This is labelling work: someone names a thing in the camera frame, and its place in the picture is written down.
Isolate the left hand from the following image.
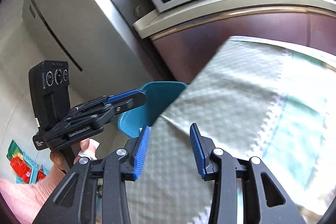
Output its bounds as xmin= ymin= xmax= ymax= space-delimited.
xmin=50 ymin=142 xmax=80 ymax=172

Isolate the green checked tablecloth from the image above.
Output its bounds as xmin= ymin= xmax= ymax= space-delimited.
xmin=126 ymin=36 xmax=335 ymax=223

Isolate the maroon kitchen counter cabinet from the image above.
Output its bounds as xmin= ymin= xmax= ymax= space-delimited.
xmin=133 ymin=0 xmax=335 ymax=83

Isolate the silver refrigerator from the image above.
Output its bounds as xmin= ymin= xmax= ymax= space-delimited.
xmin=22 ymin=0 xmax=171 ymax=100

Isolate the teal crate with red packets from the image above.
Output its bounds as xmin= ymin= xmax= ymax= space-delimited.
xmin=6 ymin=140 xmax=50 ymax=184

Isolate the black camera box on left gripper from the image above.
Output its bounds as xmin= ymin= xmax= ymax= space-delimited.
xmin=29 ymin=60 xmax=70 ymax=134

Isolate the teal plastic trash bin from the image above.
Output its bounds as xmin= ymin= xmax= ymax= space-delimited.
xmin=117 ymin=81 xmax=187 ymax=138

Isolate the pink sleeved left forearm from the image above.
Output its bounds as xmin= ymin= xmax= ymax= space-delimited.
xmin=1 ymin=164 xmax=65 ymax=223

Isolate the white paper tissue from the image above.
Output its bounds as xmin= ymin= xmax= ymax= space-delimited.
xmin=78 ymin=139 xmax=100 ymax=160

